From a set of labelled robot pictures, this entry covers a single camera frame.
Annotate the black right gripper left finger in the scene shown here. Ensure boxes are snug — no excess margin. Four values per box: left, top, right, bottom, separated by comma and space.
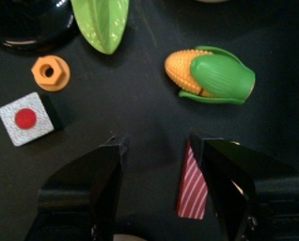
24, 136, 129, 241

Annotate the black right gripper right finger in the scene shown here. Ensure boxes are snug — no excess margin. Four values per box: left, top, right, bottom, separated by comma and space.
188, 133, 299, 241

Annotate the red white striped sushi piece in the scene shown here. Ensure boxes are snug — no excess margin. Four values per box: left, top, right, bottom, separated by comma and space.
176, 141, 209, 220

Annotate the white sushi cube red dot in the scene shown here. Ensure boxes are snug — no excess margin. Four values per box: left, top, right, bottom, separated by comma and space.
0, 91, 69, 148

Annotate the small beige round object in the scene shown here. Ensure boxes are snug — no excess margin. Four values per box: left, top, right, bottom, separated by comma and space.
112, 233, 149, 241

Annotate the orange toy hex nut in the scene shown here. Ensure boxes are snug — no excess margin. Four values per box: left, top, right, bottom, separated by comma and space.
30, 55, 72, 92

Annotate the toy corn cob green husk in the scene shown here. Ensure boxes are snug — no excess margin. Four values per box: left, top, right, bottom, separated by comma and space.
163, 45, 256, 105

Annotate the green toy leaf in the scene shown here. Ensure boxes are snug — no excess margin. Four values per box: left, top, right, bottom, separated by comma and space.
70, 0, 130, 56

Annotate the glossy black bowl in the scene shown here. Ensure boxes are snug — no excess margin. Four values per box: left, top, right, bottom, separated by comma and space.
0, 0, 78, 54

